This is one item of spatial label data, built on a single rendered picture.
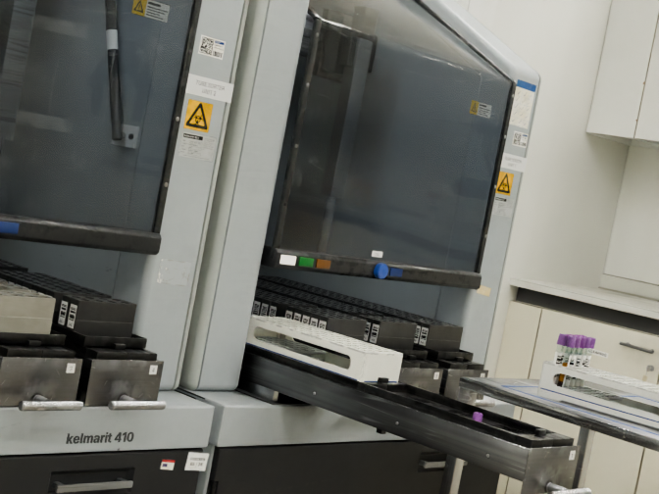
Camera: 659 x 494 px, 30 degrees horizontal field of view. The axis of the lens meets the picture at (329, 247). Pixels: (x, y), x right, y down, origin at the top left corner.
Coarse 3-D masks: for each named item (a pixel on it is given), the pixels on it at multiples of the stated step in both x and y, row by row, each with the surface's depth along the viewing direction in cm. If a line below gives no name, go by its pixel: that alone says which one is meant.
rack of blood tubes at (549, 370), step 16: (544, 368) 220; (560, 368) 218; (576, 368) 220; (592, 368) 225; (544, 384) 220; (608, 384) 212; (624, 384) 210; (640, 384) 213; (560, 400) 218; (576, 400) 216; (592, 400) 214; (608, 400) 222; (624, 400) 220; (624, 416) 210; (640, 416) 208; (656, 416) 206
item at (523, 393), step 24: (480, 384) 223; (504, 384) 226; (528, 384) 232; (600, 384) 253; (528, 408) 215; (552, 408) 211; (576, 408) 214; (600, 432) 204; (624, 432) 201; (648, 432) 202; (456, 480) 226; (576, 480) 256
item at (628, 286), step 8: (600, 280) 508; (608, 280) 505; (616, 280) 503; (624, 280) 500; (632, 280) 498; (600, 288) 507; (608, 288) 505; (616, 288) 502; (624, 288) 500; (632, 288) 498; (640, 288) 495; (648, 288) 492; (656, 288) 490; (640, 296) 494; (648, 296) 492; (656, 296) 490
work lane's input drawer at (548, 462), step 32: (256, 352) 217; (288, 384) 209; (320, 384) 204; (352, 384) 201; (384, 384) 202; (352, 416) 199; (384, 416) 194; (416, 416) 190; (448, 416) 187; (448, 448) 185; (480, 448) 181; (512, 448) 177; (544, 448) 178; (576, 448) 184; (544, 480) 180
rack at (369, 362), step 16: (256, 320) 219; (272, 320) 221; (288, 320) 226; (256, 336) 222; (272, 336) 226; (288, 336) 226; (304, 336) 210; (320, 336) 210; (336, 336) 215; (288, 352) 212; (304, 352) 216; (320, 352) 219; (352, 352) 202; (368, 352) 201; (384, 352) 205; (336, 368) 204; (352, 368) 202; (368, 368) 201; (384, 368) 204; (400, 368) 208
